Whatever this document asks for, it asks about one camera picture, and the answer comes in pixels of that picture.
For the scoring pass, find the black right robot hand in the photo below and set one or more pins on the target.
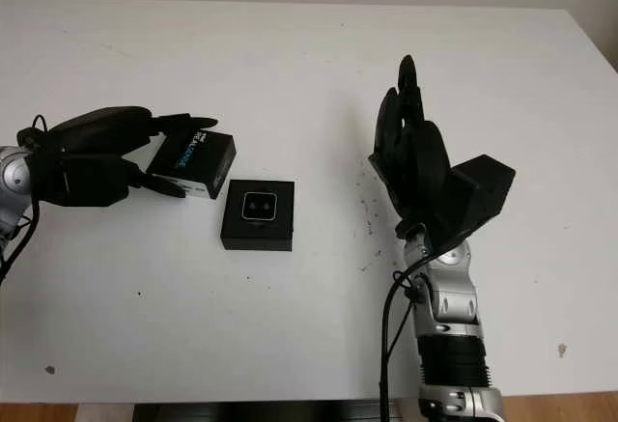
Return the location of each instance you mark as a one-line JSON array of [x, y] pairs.
[[420, 171]]

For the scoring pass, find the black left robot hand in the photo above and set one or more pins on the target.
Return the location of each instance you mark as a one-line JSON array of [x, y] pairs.
[[106, 132]]

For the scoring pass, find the black RealSense box lid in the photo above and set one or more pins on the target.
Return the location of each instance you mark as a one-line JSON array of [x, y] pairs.
[[193, 156]]

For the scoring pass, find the small silver RealSense camera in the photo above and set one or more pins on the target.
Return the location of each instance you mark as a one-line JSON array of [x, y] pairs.
[[258, 206]]

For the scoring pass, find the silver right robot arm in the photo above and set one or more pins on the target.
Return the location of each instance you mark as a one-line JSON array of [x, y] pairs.
[[449, 316]]

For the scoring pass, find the dark grey robot torso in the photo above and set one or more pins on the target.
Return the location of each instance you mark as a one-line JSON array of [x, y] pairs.
[[265, 412]]

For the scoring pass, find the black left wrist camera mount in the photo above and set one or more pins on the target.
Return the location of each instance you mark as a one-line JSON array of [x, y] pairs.
[[87, 180]]

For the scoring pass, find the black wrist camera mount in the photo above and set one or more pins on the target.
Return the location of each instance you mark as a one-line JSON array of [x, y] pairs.
[[87, 180], [478, 195]]

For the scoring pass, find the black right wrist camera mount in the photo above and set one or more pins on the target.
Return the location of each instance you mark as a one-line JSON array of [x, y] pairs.
[[478, 195]]

